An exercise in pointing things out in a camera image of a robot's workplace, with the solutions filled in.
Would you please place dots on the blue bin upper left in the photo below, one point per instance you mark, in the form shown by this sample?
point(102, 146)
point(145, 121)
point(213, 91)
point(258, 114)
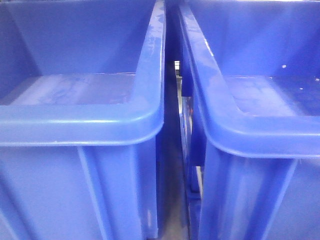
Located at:
point(81, 106)

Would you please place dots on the blue bin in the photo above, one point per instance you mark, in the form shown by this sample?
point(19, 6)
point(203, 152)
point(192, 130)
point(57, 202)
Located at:
point(251, 114)
point(81, 106)

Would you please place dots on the blue bin upper right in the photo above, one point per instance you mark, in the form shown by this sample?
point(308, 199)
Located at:
point(251, 114)

